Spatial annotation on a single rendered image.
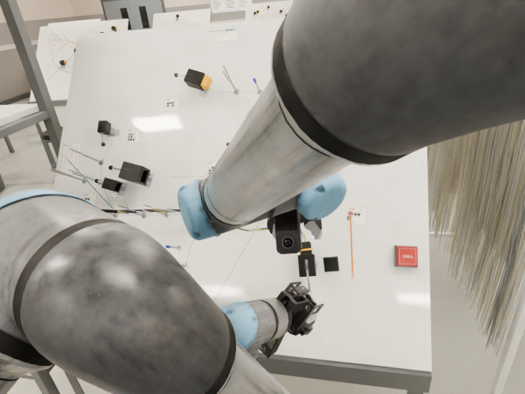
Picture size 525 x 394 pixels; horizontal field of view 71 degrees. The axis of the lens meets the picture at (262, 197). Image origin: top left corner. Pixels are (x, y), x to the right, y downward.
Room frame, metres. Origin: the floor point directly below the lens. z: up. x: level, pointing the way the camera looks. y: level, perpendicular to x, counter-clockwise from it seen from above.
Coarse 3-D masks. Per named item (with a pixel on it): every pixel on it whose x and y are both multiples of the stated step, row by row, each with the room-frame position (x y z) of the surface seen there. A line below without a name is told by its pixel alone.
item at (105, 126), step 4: (100, 120) 1.18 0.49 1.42; (104, 120) 1.17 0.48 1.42; (100, 124) 1.17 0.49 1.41; (104, 124) 1.16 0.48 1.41; (108, 124) 1.17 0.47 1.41; (100, 128) 1.16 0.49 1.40; (104, 128) 1.15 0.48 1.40; (108, 128) 1.17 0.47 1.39; (112, 128) 1.20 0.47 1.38; (100, 132) 1.16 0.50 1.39; (104, 132) 1.15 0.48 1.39; (108, 132) 1.16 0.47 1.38; (112, 132) 1.19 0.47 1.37; (116, 132) 1.20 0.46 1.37; (108, 136) 1.21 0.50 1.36; (112, 136) 1.20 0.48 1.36; (104, 144) 1.14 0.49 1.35
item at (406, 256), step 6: (402, 246) 0.76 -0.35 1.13; (408, 246) 0.76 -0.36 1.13; (402, 252) 0.75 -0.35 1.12; (408, 252) 0.75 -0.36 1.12; (414, 252) 0.75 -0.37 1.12; (402, 258) 0.74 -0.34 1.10; (408, 258) 0.74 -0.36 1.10; (414, 258) 0.74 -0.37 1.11; (402, 264) 0.73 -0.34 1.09; (408, 264) 0.73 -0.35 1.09; (414, 264) 0.73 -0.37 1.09
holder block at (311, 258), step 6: (300, 258) 0.75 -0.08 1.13; (306, 258) 0.75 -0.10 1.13; (312, 258) 0.75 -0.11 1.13; (300, 264) 0.74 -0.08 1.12; (312, 264) 0.74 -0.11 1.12; (300, 270) 0.73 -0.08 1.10; (312, 270) 0.73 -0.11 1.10; (300, 276) 0.73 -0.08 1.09; (306, 276) 0.74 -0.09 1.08; (312, 276) 0.72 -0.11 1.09
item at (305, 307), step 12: (288, 288) 0.58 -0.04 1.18; (300, 288) 0.59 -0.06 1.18; (288, 300) 0.52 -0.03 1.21; (300, 300) 0.55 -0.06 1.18; (312, 300) 0.57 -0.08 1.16; (288, 312) 0.50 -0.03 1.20; (300, 312) 0.54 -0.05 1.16; (312, 312) 0.55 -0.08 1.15; (288, 324) 0.49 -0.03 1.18; (300, 324) 0.52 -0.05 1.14
